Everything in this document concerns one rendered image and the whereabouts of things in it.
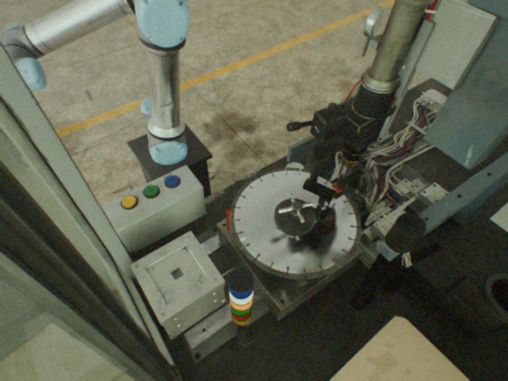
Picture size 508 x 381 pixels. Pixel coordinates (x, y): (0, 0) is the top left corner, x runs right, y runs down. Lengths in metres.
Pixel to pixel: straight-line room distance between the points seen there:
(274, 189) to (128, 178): 1.51
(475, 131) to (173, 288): 0.73
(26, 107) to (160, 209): 0.53
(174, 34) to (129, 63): 2.45
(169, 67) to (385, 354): 0.94
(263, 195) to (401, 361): 0.56
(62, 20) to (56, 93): 2.14
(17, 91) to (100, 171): 1.87
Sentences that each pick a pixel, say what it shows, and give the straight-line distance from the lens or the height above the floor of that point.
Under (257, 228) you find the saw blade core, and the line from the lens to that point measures 0.91.
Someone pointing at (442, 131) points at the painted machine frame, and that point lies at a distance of 0.80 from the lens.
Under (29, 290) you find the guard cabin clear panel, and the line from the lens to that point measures 0.25.
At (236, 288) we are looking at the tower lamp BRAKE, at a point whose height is 1.16.
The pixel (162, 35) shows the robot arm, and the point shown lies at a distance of 0.91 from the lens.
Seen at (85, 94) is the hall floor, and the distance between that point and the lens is 3.10.
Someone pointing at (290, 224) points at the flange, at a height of 0.96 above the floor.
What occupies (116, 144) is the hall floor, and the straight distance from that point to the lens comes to 2.60.
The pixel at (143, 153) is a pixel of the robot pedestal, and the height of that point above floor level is 0.75.
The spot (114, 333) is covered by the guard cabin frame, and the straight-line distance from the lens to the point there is 0.40.
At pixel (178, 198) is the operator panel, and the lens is 1.05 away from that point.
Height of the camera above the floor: 1.73
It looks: 54 degrees down
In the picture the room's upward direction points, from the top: 1 degrees clockwise
